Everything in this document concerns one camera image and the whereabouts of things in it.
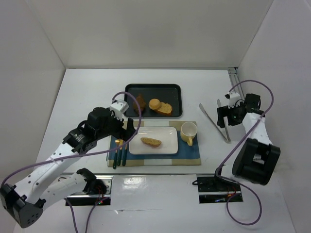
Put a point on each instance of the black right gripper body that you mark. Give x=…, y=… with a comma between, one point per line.
x=223, y=112

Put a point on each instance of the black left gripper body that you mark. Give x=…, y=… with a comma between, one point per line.
x=126, y=127

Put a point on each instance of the bread slice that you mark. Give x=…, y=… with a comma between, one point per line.
x=151, y=142

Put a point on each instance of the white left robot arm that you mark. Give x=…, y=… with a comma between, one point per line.
x=26, y=200

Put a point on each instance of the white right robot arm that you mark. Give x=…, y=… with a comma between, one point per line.
x=258, y=156

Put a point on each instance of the brown bread piece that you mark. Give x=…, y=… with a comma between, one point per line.
x=141, y=104

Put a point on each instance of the round bread roll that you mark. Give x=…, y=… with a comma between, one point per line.
x=154, y=104

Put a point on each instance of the sliced bread in tray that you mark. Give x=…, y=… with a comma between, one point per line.
x=164, y=109

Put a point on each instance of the white rectangular plate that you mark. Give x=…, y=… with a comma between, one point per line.
x=167, y=135

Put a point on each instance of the yellow mug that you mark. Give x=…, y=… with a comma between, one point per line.
x=188, y=132

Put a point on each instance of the black baking tray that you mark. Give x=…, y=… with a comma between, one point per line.
x=167, y=93

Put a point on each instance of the gold knife green handle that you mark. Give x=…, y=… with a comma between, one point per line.
x=119, y=158

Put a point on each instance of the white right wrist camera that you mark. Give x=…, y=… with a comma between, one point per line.
x=234, y=99

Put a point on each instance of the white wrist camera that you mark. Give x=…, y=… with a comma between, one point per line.
x=118, y=108
x=234, y=99

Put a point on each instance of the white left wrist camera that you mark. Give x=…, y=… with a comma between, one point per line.
x=118, y=108

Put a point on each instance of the gold spoon green handle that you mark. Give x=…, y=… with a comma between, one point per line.
x=124, y=158

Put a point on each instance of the gold fork green handle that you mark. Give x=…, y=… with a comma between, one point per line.
x=115, y=162

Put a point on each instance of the aluminium rail frame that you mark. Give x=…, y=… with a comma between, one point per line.
x=234, y=79

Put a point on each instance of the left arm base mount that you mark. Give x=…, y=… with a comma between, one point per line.
x=101, y=193

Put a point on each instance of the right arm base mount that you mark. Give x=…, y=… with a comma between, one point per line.
x=213, y=190

